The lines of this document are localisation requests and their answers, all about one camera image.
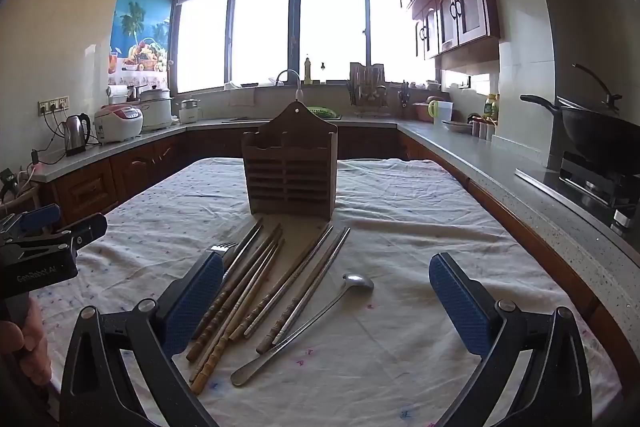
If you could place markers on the paper towel roll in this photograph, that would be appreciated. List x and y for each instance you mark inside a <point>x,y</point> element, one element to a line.
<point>118,97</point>

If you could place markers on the curved sink faucet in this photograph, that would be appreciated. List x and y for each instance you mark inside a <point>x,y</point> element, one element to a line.
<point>295,79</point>

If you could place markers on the tropical fruit wall poster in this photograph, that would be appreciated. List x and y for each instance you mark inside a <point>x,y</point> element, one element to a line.
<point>140,27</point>

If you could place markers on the person's left hand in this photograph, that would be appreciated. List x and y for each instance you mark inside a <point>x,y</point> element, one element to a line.
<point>30,339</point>

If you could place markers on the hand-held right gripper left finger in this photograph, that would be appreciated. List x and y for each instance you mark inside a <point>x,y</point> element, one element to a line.
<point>195,302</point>

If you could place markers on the yellow dish soap bottle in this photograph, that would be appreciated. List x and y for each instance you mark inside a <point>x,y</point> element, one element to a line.
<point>308,72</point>

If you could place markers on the yellow cap oil bottle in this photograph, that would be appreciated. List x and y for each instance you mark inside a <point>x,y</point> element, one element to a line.
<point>491,107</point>

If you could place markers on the dish rack with knives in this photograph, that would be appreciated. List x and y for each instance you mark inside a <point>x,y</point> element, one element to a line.
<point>367,87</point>

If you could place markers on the wall power socket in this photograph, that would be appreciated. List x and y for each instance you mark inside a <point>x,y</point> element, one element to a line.
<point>52,106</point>

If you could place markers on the light bamboo chopstick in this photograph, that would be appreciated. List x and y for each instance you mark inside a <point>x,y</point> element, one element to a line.
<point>215,357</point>
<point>235,322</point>
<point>260,297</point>

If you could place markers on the steel electric kettle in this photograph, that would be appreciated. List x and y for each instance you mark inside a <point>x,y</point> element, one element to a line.
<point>76,134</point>

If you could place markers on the black wok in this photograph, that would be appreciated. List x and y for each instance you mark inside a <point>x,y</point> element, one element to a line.
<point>595,127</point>

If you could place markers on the wooden utensil holder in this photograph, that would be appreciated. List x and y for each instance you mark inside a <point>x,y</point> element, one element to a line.
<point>287,167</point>

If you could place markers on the thin dark chopstick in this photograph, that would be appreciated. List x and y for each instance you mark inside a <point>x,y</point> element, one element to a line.
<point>250,237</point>

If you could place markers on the small white appliance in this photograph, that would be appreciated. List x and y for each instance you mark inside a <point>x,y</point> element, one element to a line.
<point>190,112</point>

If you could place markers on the white and red rice cooker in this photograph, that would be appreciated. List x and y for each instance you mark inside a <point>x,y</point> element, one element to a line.
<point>117,122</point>

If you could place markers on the metal spoon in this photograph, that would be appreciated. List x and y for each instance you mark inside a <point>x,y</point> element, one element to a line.
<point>357,282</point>

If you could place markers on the brown wooden chopstick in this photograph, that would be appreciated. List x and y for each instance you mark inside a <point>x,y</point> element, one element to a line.
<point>250,292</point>
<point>260,257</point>

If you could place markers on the metal chopstick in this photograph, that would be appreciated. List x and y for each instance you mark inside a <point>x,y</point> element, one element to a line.
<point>325,264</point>
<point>300,312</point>

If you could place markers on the green colander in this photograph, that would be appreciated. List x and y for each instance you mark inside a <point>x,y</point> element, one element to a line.
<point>322,112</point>

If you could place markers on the large white cooker pot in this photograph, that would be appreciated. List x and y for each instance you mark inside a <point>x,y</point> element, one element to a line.
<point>156,109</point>

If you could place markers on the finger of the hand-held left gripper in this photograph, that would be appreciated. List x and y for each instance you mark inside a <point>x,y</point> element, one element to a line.
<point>40,217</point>
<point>82,229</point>

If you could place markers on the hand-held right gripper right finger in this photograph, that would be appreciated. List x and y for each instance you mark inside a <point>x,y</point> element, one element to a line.
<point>460,302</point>

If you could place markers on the dark patterned chopstick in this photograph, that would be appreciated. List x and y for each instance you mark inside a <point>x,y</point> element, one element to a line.
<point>300,267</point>
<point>280,302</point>

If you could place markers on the metal fork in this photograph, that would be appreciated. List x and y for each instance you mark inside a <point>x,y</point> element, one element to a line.
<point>220,250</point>

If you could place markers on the gas stove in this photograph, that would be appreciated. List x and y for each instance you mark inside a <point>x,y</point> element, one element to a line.
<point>595,187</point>

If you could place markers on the pink basin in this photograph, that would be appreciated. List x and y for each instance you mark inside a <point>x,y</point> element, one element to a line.
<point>421,112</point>

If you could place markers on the kitchen window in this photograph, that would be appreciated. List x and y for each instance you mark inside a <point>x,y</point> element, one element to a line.
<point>325,32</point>

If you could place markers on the row of spice jars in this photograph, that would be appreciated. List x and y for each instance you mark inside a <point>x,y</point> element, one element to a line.
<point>482,128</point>

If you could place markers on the white floral tablecloth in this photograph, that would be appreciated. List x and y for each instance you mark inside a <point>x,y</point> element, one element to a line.
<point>400,232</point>

